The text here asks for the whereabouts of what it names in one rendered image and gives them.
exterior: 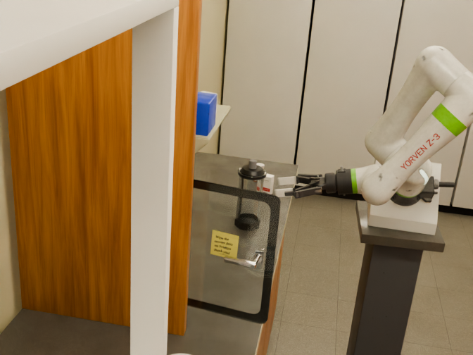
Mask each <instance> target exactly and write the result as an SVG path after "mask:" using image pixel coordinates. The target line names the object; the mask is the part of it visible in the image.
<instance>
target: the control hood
mask: <svg viewBox="0 0 473 355"><path fill-rule="evenodd" d="M230 109H231V107H230V106H226V105H219V104H217V113H216V118H215V126H214V128H213V129H212V130H211V131H210V133H209V135H208V136H202V135H196V142H195V153H196V152H197V151H199V150H200V149H202V148H203V147H204V146H205V145H207V144H208V143H209V141H210V140H211V138H212V137H213V135H214V134H215V132H216V131H217V129H218V128H219V126H220V125H221V123H222V122H223V120H224V119H225V117H226V116H227V114H228V113H229V111H230Z"/></svg>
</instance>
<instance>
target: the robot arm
mask: <svg viewBox="0 0 473 355"><path fill-rule="evenodd" d="M435 91H439V92H440V93H441V94H442V95H444V97H445V99H444V100H443V101H442V102H441V103H440V104H439V105H438V106H437V107H436V108H435V110H434V111H433V112H432V113H431V114H430V116H429V117H428V118H427V119H426V120H425V121H424V122H423V124H422V125H421V126H420V128H419V129H418V130H417V131H416V132H415V134H414V135H413V136H412V137H411V138H410V139H409V140H408V141H406V140H405V139H404V135H405V133H406V132H407V130H408V128H409V127H410V125H411V123H412V121H413V120H414V119H415V117H416V115H417V114H418V113H419V112H420V110H421V109H422V107H423V106H424V105H425V104H426V102H427V101H428V100H429V99H430V97H431V96H432V95H433V94H434V92H435ZM472 123H473V73H471V72H470V71H468V69H466V67H464V66H463V64H461V62H459V60H457V59H456V57H454V55H452V53H451V52H449V50H447V49H446V48H444V47H442V46H430V47H427V48H426V49H424V50H423V51H421V52H420V54H419V55H418V57H417V59H416V61H415V63H414V65H413V67H412V70H411V71H410V74H409V76H408V78H407V80H406V81H405V83H404V85H403V86H402V88H401V90H400V91H399V93H398V95H397V96H396V98H395V99H394V100H393V102H392V103H391V105H390V106H389V107H388V109H387V110H386V112H385V113H384V114H383V116H382V117H381V118H380V119H379V120H378V121H377V122H376V123H375V124H374V125H373V126H372V127H371V128H370V129H369V131H368V132H367V134H366V136H365V146H366V148H367V150H368V151H369V152H370V153H371V155H373V157H374V158H375V159H376V160H377V161H378V162H379V163H380V164H381V165H379V164H372V165H370V166H365V167H362V168H351V169H345V168H343V166H340V169H338V170H336V174H335V173H325V175H324V177H322V174H317V175H315V174H298V175H297V176H293V177H279V178H277V179H278V185H293V184H298V183H303V184H307V185H306V186H303V187H299V188H297V189H295V188H288V189H275V196H277V197H292V196H294V197H295V198H296V199H297V198H301V197H307V196H311V195H314V194H321V193H322V190H324V189H325V190H326V193H336V191H338V195H340V194H343V195H344V196H345V194H357V193H362V196H363V198H364V200H365V201H366V202H367V203H369V204H371V205H375V206H379V205H382V204H385V203H386V202H388V201H389V200H392V202H394V203H395V204H398V205H400V206H412V205H414V204H416V203H417V202H418V201H419V200H420V199H422V200H423V201H425V202H426V203H431V200H432V198H433V195H434V194H438V192H435V191H434V190H435V189H438V188H439V187H454V186H455V183H454V182H439V180H438V179H434V176H431V174H432V165H431V162H430V160H429V158H431V157H432V156H433V155H434V154H435V153H436V152H437V151H439V150H440V149H442V148H443V147H444V146H445V145H447V144H448V143H449V142H451V141H452V140H453V139H455V138H456V137H457V136H458V135H459V134H460V133H461V132H463V131H464V130H465V129H467V128H468V127H469V126H470V125H471V124H472Z"/></svg>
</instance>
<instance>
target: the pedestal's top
mask: <svg viewBox="0 0 473 355"><path fill-rule="evenodd" d="M367 205H368V203H367V202H366V201H359V200H357V201H356V206H355V210H356V216H357V220H358V229H359V235H360V243H365V244H376V245H383V246H389V247H400V248H407V249H419V250H425V251H437V252H443V251H444V247H445V242H444V240H443V237H442V235H441V232H440V230H439V227H438V225H437V226H436V232H435V235H427V234H422V233H416V232H408V231H402V230H394V229H388V228H379V227H375V226H369V225H367Z"/></svg>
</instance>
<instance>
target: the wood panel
mask: <svg viewBox="0 0 473 355"><path fill-rule="evenodd" d="M201 14H202V0H179V15H178V36H177V77H176V97H175V137H174V157H173V178H172V218H171V238H170V279H169V299H168V333H170V334H174V335H181V336H184V334H185V331H186V328H187V300H188V286H189V257H190V243H191V215H192V200H193V185H194V157H195V142H196V114H197V99H198V71H199V56H200V42H201ZM6 103H7V112H8V130H9V140H10V150H11V168H12V178H13V196H14V206H15V224H16V234H17V243H18V262H19V271H20V290H21V299H22V308H23V309H30V310H35V311H42V312H47V313H55V314H59V315H63V316H71V317H76V318H83V319H87V320H95V321H100V322H105V323H112V324H116V325H124V326H129V327H130V304H131V195H132V28H131V29H129V30H127V31H124V32H122V33H120V34H118V35H116V36H114V37H112V38H110V39H107V40H106V41H104V42H102V43H100V44H97V45H96V46H93V47H91V48H89V49H87V50H85V51H83V52H81V53H79V54H77V55H74V56H72V57H70V58H68V59H66V60H64V61H62V62H60V63H57V64H56V65H54V66H51V67H50V68H47V69H46V70H43V71H41V72H39V73H37V74H35V75H33V76H31V77H29V78H27V79H24V80H22V81H20V82H18V83H16V84H14V85H12V86H10V87H7V88H6Z"/></svg>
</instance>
